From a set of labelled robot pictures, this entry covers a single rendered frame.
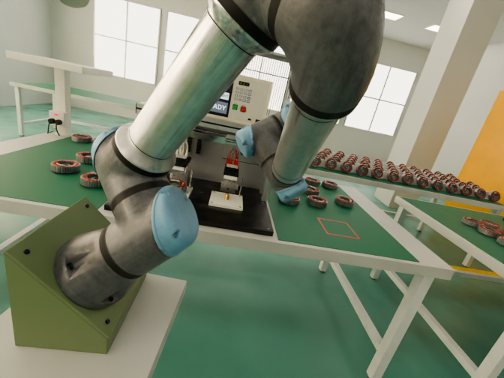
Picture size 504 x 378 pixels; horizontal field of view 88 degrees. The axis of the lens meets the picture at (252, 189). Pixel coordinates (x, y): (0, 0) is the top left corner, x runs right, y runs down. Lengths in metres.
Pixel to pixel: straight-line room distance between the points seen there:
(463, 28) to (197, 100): 4.70
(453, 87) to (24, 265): 4.90
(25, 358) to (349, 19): 0.69
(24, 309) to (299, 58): 0.58
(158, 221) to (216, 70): 0.25
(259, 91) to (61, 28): 7.77
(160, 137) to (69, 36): 8.24
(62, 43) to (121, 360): 8.40
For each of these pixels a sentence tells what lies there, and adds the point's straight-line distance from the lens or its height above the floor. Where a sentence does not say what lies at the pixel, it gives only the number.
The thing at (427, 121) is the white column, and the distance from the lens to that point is 4.79.
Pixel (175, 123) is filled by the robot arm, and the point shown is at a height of 1.18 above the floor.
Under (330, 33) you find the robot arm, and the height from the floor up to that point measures 1.32.
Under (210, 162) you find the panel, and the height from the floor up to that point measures 0.87.
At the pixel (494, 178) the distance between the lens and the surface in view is 4.39.
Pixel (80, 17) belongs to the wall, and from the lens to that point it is 8.58.
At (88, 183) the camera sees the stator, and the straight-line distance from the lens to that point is 1.28.
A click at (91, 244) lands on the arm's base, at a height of 0.95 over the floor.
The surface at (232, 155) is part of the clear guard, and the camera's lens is 1.01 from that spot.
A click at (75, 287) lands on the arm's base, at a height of 0.89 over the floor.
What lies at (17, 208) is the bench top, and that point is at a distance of 1.22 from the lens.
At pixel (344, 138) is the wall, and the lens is 8.22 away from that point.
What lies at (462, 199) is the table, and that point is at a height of 0.73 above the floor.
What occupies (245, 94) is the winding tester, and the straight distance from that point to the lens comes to 1.25.
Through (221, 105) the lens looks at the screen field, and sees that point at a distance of 1.26.
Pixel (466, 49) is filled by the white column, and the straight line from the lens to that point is 5.00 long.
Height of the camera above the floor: 1.25
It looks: 19 degrees down
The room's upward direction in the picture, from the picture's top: 12 degrees clockwise
